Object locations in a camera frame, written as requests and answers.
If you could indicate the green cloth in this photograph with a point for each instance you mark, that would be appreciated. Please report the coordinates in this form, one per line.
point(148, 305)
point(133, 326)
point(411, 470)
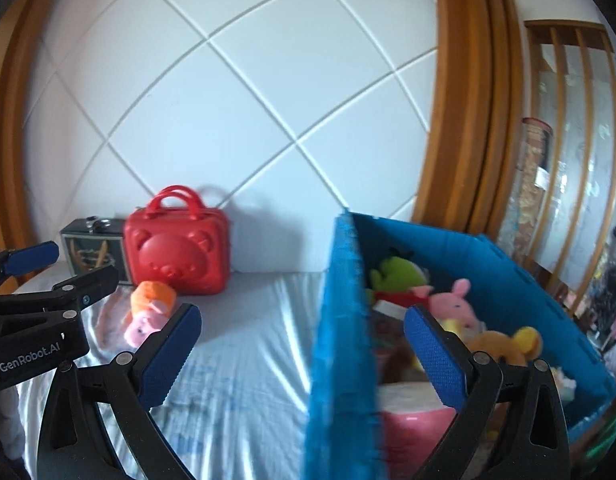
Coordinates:
point(602, 432)

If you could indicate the green plush toy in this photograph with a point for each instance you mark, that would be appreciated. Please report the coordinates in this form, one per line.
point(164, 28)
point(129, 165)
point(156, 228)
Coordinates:
point(397, 270)

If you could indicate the large pink floral tissue pack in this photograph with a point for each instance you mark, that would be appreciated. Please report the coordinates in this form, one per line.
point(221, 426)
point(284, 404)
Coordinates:
point(412, 425)

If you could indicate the red plush toy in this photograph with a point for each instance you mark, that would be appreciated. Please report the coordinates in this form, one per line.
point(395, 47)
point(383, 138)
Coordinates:
point(392, 299)

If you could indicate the wooden slatted glass partition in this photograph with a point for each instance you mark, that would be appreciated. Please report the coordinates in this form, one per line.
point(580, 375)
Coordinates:
point(577, 160)

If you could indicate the black gift bag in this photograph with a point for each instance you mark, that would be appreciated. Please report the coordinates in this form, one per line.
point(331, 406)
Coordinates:
point(88, 255)

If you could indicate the red bear-face carry case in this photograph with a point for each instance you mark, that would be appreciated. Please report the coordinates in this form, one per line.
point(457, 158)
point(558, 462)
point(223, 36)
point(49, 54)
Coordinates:
point(178, 250)

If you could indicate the rolled patterned carpet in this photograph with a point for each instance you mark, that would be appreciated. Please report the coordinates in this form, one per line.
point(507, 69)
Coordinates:
point(530, 185)

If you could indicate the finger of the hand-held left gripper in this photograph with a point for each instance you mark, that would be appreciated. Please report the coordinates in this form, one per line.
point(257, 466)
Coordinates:
point(30, 257)
point(88, 287)

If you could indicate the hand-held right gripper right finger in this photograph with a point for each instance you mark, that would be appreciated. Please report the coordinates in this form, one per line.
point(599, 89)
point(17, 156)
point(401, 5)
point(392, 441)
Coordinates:
point(435, 360)

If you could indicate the pink pig plush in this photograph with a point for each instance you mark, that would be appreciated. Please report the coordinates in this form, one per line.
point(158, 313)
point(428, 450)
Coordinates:
point(452, 305)

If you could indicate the blue plastic storage crate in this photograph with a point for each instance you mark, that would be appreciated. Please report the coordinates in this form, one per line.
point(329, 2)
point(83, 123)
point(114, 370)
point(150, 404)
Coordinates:
point(487, 260)

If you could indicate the orange hooded pig plush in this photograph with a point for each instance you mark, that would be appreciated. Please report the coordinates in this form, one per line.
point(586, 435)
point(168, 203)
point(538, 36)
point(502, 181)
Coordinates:
point(150, 310)

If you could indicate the white cloth-covered desktop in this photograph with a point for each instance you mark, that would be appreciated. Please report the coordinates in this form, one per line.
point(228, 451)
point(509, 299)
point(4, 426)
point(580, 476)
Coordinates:
point(248, 360)

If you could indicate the curved wooden frame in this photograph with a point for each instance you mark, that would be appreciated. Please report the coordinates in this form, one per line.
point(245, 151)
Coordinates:
point(18, 110)

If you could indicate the wooden door frame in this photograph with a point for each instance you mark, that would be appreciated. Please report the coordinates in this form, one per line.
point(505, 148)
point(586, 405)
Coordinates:
point(467, 85)

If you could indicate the brown bear plush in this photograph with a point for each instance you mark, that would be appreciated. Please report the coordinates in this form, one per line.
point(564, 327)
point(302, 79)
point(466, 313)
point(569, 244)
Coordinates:
point(497, 345)

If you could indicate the metal flask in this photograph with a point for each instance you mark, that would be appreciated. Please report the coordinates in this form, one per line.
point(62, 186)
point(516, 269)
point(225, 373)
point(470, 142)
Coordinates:
point(99, 222)

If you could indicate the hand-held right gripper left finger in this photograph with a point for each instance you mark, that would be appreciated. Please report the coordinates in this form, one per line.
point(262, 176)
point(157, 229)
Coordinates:
point(170, 355)

